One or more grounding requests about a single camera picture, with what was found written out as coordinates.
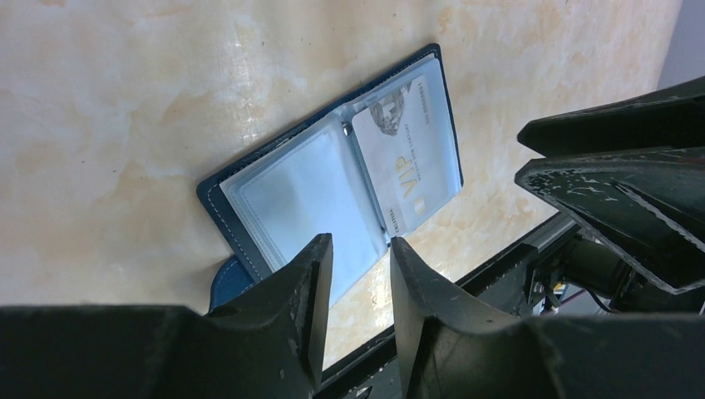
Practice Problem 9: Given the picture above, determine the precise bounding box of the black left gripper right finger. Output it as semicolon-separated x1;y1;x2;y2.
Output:
390;238;704;398

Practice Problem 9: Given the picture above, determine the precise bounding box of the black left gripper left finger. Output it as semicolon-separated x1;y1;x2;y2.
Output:
1;234;333;398

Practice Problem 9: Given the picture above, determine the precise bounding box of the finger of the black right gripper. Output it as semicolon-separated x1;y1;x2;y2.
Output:
515;147;704;294
517;76;704;157

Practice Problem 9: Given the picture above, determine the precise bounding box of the blue card holder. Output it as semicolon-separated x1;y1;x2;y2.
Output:
196;43;464;308

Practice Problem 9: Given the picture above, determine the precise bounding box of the white VIP card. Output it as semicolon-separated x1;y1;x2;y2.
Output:
352;76;461;236

